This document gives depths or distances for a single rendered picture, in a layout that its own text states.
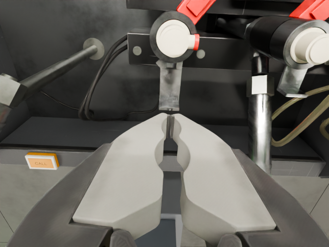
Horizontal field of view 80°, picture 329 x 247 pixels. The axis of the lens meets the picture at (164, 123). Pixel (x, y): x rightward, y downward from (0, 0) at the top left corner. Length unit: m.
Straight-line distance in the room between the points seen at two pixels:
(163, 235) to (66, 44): 0.62
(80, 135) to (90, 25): 0.21
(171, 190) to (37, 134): 0.53
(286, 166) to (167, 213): 0.45
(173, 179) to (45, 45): 0.65
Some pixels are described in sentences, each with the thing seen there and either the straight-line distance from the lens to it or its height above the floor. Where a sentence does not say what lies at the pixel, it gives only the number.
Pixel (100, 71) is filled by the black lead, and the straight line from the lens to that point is 0.25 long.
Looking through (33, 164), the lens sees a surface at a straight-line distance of 0.44.
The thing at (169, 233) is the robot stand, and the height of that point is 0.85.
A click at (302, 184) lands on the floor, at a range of 2.18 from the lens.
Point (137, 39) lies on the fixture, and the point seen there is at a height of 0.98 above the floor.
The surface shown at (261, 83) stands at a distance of 0.19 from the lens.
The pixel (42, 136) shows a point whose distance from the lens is 0.47.
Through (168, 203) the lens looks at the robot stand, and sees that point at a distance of 0.78.
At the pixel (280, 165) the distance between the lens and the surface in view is 0.44.
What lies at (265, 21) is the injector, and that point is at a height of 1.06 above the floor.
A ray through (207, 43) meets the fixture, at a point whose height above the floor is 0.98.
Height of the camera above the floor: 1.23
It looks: 60 degrees down
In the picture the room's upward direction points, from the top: 179 degrees counter-clockwise
